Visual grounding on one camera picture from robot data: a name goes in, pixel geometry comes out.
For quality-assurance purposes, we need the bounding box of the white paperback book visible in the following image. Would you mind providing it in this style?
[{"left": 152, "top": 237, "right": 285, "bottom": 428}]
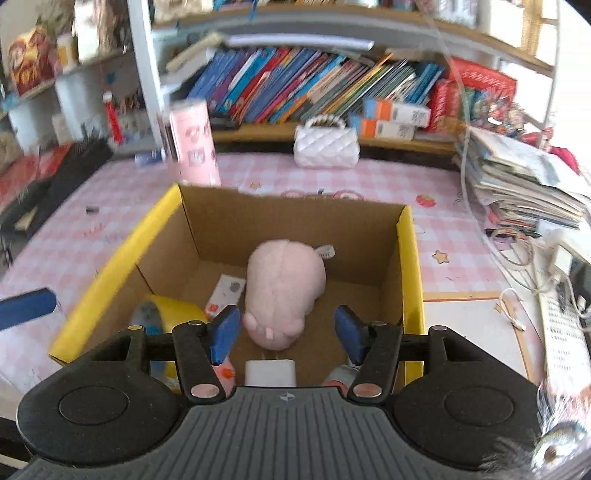
[{"left": 165, "top": 31, "right": 227, "bottom": 72}]

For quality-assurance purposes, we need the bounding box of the large pen holder with pens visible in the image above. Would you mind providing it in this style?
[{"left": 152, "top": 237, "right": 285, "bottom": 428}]
[{"left": 120, "top": 90, "right": 155, "bottom": 138}]

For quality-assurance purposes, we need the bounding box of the red boxed book set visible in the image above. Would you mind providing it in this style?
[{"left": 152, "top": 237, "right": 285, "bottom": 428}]
[{"left": 429, "top": 58, "right": 518, "bottom": 134}]

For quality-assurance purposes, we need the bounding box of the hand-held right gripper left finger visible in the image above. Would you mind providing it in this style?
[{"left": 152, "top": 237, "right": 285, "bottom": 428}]
[{"left": 81, "top": 305, "right": 242, "bottom": 400}]

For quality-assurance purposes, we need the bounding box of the flat black box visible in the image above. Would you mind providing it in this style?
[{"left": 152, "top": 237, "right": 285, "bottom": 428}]
[{"left": 0, "top": 180, "right": 51, "bottom": 232}]

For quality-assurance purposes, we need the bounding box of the large orange and white carton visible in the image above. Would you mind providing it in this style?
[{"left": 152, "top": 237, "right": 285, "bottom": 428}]
[{"left": 362, "top": 98, "right": 432, "bottom": 127}]

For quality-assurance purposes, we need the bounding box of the yellow tape roll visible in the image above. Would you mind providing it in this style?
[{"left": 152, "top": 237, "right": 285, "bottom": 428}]
[{"left": 129, "top": 295, "right": 211, "bottom": 393}]

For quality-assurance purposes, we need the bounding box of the small orange and white carton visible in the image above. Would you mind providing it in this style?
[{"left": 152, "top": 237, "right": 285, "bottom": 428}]
[{"left": 360, "top": 119, "right": 416, "bottom": 141}]

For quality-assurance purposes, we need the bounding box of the white quilted handbag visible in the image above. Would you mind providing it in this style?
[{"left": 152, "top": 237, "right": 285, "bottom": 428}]
[{"left": 294, "top": 115, "right": 360, "bottom": 171}]

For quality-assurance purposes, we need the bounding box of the long row of colourful books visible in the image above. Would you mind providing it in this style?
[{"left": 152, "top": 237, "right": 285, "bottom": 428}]
[{"left": 187, "top": 46, "right": 446, "bottom": 125}]

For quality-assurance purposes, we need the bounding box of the small pale green device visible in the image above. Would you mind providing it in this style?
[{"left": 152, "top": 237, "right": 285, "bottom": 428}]
[{"left": 210, "top": 274, "right": 246, "bottom": 315}]

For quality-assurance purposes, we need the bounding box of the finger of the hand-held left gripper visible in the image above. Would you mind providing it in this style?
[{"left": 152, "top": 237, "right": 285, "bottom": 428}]
[{"left": 0, "top": 287, "right": 57, "bottom": 331}]

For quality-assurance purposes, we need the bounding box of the printed instruction sheet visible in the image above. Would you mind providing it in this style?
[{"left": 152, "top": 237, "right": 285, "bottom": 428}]
[{"left": 538, "top": 277, "right": 591, "bottom": 384}]

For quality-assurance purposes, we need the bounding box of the tall black case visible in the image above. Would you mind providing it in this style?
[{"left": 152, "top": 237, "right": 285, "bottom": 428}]
[{"left": 44, "top": 138, "right": 114, "bottom": 208}]

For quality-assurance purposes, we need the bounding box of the pink chick plush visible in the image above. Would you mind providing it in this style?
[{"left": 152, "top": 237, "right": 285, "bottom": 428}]
[{"left": 203, "top": 302, "right": 237, "bottom": 386}]

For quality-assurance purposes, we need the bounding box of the white bookshelf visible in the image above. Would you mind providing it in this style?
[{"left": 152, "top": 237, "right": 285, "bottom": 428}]
[{"left": 127, "top": 0, "right": 561, "bottom": 158}]

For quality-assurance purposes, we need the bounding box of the white charger plug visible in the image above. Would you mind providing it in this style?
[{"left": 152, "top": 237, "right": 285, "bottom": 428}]
[{"left": 244, "top": 359, "right": 297, "bottom": 387}]

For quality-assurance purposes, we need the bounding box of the red and gold figure ornament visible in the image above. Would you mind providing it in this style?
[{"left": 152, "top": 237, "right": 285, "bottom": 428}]
[{"left": 7, "top": 25, "right": 55, "bottom": 95}]

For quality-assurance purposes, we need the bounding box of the pink checked tablecloth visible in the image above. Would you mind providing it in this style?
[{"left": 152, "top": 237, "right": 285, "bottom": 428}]
[{"left": 0, "top": 152, "right": 555, "bottom": 398}]

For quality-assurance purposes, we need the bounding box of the stack of papers and magazines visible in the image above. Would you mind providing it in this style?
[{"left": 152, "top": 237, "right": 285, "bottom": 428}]
[{"left": 455, "top": 127, "right": 587, "bottom": 232}]

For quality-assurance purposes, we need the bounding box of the white jar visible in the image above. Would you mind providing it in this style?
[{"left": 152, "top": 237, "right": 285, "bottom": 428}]
[{"left": 56, "top": 34, "right": 78, "bottom": 68}]

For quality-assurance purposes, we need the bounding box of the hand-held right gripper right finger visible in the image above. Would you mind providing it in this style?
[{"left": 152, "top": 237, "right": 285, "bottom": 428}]
[{"left": 335, "top": 305, "right": 504, "bottom": 401}]

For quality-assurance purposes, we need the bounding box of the red cloth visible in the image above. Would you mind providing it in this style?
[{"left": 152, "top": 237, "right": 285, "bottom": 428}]
[{"left": 531, "top": 131, "right": 581, "bottom": 174}]

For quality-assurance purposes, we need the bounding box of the yellow cardboard box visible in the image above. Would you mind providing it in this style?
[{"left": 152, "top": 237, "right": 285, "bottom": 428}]
[{"left": 48, "top": 184, "right": 426, "bottom": 393}]

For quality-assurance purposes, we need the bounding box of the pink cylindrical humidifier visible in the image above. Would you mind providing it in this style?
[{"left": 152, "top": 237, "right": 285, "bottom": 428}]
[{"left": 166, "top": 99, "right": 221, "bottom": 186}]

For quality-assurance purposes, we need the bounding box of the white paper bag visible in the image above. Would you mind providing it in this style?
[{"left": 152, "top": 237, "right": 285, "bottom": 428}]
[{"left": 76, "top": 0, "right": 118, "bottom": 58}]

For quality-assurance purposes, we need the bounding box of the white charging cable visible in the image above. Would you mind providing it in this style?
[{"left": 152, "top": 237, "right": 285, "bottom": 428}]
[{"left": 498, "top": 287, "right": 528, "bottom": 331}]

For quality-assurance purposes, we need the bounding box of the white side shelf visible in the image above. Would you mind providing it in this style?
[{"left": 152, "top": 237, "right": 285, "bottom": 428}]
[{"left": 0, "top": 46, "right": 153, "bottom": 153}]

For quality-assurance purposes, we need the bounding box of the pink pig plush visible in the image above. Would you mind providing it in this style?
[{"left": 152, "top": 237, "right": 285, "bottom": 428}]
[{"left": 242, "top": 239, "right": 335, "bottom": 349}]

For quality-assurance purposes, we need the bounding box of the red tassel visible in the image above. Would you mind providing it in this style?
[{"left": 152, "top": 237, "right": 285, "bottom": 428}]
[{"left": 102, "top": 90, "right": 125, "bottom": 144}]

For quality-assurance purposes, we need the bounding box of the white power strip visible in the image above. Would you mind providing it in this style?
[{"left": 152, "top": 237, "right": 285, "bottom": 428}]
[{"left": 545, "top": 228, "right": 591, "bottom": 287}]

